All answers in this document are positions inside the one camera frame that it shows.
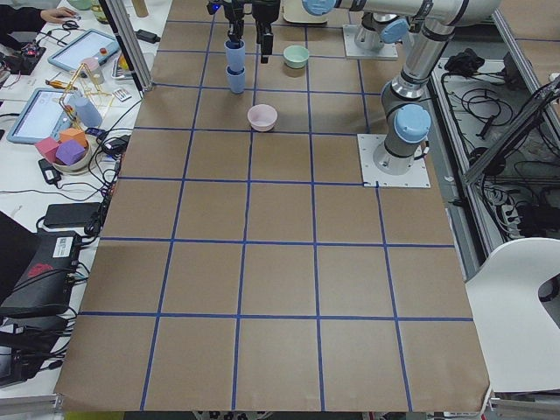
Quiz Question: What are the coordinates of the black laptop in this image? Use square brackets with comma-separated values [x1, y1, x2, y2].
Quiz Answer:
[1, 213, 81, 319]

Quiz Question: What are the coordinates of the person hand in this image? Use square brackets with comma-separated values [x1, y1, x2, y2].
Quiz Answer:
[40, 7, 76, 24]

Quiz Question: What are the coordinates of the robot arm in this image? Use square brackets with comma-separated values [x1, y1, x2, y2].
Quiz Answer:
[302, 1, 500, 175]

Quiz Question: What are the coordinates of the purple cube block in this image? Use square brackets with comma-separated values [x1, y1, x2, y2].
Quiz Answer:
[56, 139, 86, 165]

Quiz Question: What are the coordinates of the blue tablet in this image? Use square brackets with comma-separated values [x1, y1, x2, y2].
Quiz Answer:
[47, 30, 120, 71]
[7, 88, 72, 144]

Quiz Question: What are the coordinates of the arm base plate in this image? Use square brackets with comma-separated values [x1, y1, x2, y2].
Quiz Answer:
[343, 24, 398, 61]
[357, 134, 431, 188]

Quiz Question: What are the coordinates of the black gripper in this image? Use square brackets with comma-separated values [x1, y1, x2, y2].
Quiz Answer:
[222, 0, 280, 64]

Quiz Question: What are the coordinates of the mint green bowl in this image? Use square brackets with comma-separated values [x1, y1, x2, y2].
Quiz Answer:
[283, 45, 310, 69]

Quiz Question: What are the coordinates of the remote control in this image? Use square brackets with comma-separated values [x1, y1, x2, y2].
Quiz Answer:
[113, 88, 132, 102]

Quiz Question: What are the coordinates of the white bowl with blocks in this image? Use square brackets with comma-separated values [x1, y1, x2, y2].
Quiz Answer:
[52, 137, 93, 175]

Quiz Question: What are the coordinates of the blue cylinder block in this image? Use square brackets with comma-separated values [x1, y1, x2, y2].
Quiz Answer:
[74, 96, 102, 128]

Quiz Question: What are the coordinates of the black power adapter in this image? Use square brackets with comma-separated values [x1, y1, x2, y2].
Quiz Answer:
[43, 202, 101, 228]

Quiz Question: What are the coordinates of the light blue cup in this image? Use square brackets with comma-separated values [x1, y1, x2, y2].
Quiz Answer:
[226, 66, 246, 95]
[224, 40, 245, 73]

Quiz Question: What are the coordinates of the white chair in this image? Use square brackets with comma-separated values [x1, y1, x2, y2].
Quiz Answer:
[465, 238, 559, 393]

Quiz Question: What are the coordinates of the aluminium frame post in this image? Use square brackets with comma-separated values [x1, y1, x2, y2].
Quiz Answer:
[100, 0, 153, 92]

